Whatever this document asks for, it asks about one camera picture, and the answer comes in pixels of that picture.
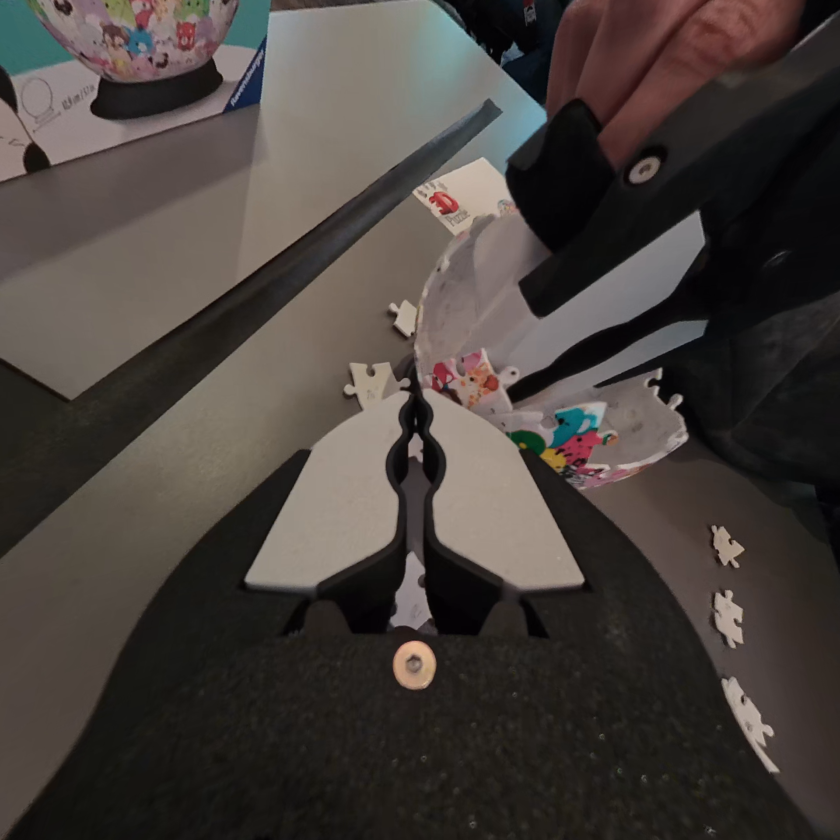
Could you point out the white puzzle piece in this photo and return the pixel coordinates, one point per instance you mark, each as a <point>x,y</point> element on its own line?
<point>415,449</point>
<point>371,380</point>
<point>727,620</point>
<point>403,318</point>
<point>748,722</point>
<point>727,546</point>

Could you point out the partly built puzzle ball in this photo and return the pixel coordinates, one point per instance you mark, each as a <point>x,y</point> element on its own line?
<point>590,433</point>

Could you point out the puzzle instruction leaflet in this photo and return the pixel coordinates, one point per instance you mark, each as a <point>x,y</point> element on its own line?
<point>466,190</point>

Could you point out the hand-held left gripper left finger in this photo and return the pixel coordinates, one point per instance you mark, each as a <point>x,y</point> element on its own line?
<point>328,518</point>

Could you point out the joined white puzzle pieces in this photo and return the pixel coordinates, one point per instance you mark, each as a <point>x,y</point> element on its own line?
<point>410,590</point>

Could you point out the person's right hand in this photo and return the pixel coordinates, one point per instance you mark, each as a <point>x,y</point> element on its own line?
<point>656,52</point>

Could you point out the person's right forearm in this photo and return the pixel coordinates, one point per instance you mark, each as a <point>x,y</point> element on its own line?
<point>768,394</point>

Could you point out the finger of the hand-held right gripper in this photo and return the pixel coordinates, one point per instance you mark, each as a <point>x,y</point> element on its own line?
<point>623,308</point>

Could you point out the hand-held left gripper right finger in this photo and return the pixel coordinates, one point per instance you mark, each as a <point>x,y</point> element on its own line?
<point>505,518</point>

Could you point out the puzzle ball cardboard box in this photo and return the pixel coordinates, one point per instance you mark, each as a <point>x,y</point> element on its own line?
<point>131,65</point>

